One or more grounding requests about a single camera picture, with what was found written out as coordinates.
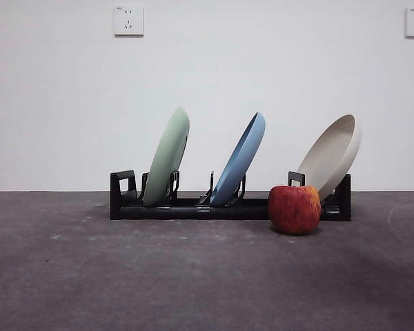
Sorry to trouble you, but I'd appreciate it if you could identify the green plate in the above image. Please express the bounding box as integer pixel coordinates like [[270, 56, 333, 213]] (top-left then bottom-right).
[[143, 106, 190, 208]]

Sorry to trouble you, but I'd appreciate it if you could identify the red apple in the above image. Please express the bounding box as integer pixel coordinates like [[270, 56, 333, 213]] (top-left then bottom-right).
[[268, 184, 322, 237]]

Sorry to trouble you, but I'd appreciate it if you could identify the blue plate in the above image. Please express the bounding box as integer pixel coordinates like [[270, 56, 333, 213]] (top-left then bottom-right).
[[210, 110, 267, 205]]

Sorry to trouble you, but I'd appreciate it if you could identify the black plate rack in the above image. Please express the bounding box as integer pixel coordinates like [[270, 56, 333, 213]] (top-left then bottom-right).
[[109, 168, 352, 221]]

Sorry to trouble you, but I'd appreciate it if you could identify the cream plate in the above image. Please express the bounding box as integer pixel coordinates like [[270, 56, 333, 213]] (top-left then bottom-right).
[[296, 114, 362, 202]]

